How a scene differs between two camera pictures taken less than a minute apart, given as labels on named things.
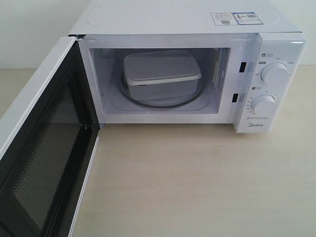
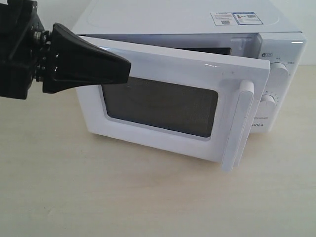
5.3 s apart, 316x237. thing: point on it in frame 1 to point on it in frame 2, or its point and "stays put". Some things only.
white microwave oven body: x=242 y=62 stays put
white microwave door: x=45 y=164 to x=202 y=105
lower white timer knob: x=264 y=105 stays put
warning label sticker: x=231 y=18 stays put
